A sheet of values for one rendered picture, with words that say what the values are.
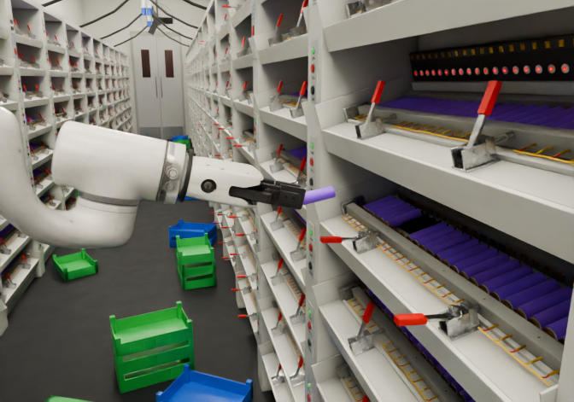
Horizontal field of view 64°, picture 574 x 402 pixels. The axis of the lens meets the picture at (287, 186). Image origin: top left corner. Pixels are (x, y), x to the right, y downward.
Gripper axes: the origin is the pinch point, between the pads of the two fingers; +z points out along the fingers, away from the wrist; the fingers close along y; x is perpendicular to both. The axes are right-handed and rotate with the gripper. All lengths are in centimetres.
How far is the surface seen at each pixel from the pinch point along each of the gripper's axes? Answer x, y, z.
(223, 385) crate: 98, 96, 24
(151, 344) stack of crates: 90, 107, -5
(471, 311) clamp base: 4.7, -24.2, 16.3
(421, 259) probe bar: 3.6, -10.7, 17.9
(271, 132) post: -4, 91, 18
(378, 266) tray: 7.7, -4.0, 15.8
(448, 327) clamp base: 6.8, -24.3, 13.9
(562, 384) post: 3.2, -39.7, 12.1
